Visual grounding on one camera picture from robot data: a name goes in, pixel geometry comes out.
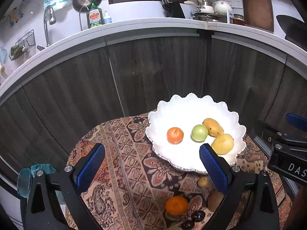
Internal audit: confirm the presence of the glass jar with lid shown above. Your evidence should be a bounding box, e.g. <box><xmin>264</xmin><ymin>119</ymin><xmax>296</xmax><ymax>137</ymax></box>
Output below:
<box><xmin>233</xmin><ymin>14</ymin><xmax>246</xmax><ymax>25</ymax></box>

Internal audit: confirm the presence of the yellow lemon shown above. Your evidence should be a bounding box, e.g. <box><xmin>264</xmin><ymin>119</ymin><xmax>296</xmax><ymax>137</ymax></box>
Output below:
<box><xmin>211</xmin><ymin>134</ymin><xmax>234</xmax><ymax>155</ymax></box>

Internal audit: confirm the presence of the wire sponge basket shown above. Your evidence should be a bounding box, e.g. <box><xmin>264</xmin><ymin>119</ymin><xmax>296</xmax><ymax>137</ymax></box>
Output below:
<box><xmin>9</xmin><ymin>30</ymin><xmax>36</xmax><ymax>60</ymax></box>

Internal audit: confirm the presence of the small orange tangerine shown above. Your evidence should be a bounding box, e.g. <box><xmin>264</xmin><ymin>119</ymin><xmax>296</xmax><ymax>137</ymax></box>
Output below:
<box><xmin>167</xmin><ymin>127</ymin><xmax>184</xmax><ymax>144</ymax></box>

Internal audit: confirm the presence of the black knife block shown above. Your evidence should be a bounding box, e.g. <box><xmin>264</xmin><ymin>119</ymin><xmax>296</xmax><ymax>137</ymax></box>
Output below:
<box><xmin>161</xmin><ymin>0</ymin><xmax>185</xmax><ymax>19</ymax></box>

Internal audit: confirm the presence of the small tan longan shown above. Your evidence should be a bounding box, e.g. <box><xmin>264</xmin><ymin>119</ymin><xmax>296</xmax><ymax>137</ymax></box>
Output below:
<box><xmin>197</xmin><ymin>176</ymin><xmax>209</xmax><ymax>188</ymax></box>

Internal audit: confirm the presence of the dark plum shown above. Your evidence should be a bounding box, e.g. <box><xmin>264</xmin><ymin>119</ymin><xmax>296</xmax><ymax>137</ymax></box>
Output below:
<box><xmin>191</xmin><ymin>210</ymin><xmax>205</xmax><ymax>222</ymax></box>
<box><xmin>180</xmin><ymin>220</ymin><xmax>195</xmax><ymax>230</ymax></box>

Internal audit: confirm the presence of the large orange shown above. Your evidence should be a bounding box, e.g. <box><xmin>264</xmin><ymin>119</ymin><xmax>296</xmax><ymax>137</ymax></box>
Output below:
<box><xmin>165</xmin><ymin>196</ymin><xmax>188</xmax><ymax>216</ymax></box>

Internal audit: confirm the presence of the brown kiwi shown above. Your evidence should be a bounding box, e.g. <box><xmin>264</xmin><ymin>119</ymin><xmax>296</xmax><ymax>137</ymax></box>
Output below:
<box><xmin>207</xmin><ymin>190</ymin><xmax>224</xmax><ymax>212</ymax></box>

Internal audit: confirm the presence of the patterned woven table cloth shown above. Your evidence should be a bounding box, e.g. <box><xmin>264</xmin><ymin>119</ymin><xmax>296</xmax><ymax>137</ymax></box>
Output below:
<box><xmin>65</xmin><ymin>112</ymin><xmax>294</xmax><ymax>230</ymax></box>

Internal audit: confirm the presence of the yellow orange mango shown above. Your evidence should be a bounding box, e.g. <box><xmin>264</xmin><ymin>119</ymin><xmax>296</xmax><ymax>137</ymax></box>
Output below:
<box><xmin>202</xmin><ymin>118</ymin><xmax>224</xmax><ymax>137</ymax></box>

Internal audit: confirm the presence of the white pot with handle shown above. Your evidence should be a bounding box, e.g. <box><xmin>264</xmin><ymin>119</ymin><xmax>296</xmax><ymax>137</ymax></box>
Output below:
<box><xmin>184</xmin><ymin>0</ymin><xmax>215</xmax><ymax>14</ymax></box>

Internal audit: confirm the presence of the green dish soap bottle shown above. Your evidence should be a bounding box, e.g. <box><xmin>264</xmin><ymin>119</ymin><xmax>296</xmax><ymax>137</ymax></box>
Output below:
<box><xmin>86</xmin><ymin>0</ymin><xmax>104</xmax><ymax>29</ymax></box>

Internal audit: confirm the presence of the black wok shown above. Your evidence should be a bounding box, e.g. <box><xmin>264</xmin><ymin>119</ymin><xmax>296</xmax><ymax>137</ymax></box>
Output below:
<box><xmin>276</xmin><ymin>15</ymin><xmax>306</xmax><ymax>48</ymax></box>

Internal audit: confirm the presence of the wooden cutting board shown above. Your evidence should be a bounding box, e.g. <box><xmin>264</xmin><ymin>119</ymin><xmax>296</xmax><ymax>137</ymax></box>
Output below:
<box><xmin>243</xmin><ymin>0</ymin><xmax>274</xmax><ymax>33</ymax></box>

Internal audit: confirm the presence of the chrome kitchen faucet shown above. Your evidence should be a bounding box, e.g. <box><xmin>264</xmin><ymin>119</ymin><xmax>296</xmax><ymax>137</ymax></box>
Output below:
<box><xmin>43</xmin><ymin>5</ymin><xmax>57</xmax><ymax>47</ymax></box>

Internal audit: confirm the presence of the green apple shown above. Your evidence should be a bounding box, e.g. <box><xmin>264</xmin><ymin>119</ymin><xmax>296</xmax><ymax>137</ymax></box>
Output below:
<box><xmin>191</xmin><ymin>125</ymin><xmax>208</xmax><ymax>142</ymax></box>

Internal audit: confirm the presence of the teal plastic bag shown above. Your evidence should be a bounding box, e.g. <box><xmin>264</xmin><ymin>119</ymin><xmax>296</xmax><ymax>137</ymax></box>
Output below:
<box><xmin>17</xmin><ymin>163</ymin><xmax>57</xmax><ymax>198</ymax></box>

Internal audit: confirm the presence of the white scalloped fruit bowl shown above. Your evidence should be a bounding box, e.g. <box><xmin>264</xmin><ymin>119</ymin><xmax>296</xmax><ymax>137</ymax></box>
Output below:
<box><xmin>146</xmin><ymin>93</ymin><xmax>246</xmax><ymax>174</ymax></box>

